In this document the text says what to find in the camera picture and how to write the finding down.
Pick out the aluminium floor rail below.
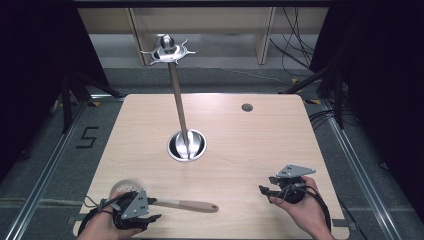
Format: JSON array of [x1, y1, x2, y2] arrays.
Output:
[[304, 98, 403, 240], [2, 96, 101, 240]]

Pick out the light wooden shelf unit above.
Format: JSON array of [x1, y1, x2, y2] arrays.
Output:
[[77, 7, 330, 67]]

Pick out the bundle of black hanging cables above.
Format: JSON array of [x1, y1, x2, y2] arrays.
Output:
[[269, 7, 318, 69]]

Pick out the black tripod stand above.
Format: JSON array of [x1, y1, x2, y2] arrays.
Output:
[[59, 68, 122, 135], [279, 58, 348, 130]]

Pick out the metal hook rack stand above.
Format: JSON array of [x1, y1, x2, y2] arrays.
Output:
[[140, 33, 208, 163]]

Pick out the thin white floor cable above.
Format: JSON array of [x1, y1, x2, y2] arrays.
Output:
[[186, 64, 292, 85]]

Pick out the black floor cables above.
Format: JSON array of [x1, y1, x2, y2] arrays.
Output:
[[307, 109, 359, 132]]

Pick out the wooden handled mesh strainer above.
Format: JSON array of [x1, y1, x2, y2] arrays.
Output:
[[109, 178, 220, 214]]

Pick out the person's left hand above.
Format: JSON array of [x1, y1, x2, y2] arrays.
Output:
[[75, 191, 144, 240]]

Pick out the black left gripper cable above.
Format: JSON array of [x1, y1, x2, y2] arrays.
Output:
[[77, 195, 132, 238]]

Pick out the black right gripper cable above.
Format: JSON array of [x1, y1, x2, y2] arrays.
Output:
[[281, 183, 333, 233]]

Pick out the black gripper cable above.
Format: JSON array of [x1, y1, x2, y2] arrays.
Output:
[[77, 195, 132, 238], [281, 183, 333, 233]]

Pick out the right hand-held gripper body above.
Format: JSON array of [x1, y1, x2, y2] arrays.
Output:
[[267, 163, 317, 205]]

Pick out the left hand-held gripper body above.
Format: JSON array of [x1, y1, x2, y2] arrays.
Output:
[[112, 188, 158, 231]]

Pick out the person's right hand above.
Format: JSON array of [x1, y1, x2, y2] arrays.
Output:
[[268, 175, 336, 240]]

